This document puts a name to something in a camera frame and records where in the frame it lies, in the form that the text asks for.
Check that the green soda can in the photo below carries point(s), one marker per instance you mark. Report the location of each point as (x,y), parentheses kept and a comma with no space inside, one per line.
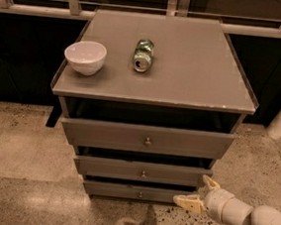
(142,58)

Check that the grey drawer cabinet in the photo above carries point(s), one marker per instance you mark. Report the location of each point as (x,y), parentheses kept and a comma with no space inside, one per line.
(195,83)

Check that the white bowl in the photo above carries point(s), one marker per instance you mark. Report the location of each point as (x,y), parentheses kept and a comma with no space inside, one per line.
(86,57)

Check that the grey drawer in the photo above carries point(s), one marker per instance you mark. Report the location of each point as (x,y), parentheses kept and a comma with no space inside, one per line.
(137,138)
(120,169)
(111,189)

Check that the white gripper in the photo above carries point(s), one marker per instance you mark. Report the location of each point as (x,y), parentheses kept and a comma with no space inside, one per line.
(217,204)

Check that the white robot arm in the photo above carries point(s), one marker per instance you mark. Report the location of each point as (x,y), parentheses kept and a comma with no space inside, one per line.
(237,212)

